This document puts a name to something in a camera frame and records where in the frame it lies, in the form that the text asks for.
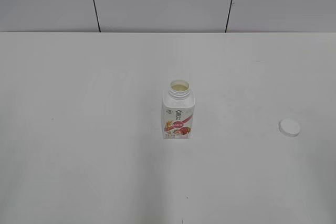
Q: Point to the white strawberry yogurt bottle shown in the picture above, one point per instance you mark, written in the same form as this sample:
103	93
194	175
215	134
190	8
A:
177	112

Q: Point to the white plastic bottle cap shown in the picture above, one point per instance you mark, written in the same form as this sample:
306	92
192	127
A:
289	127

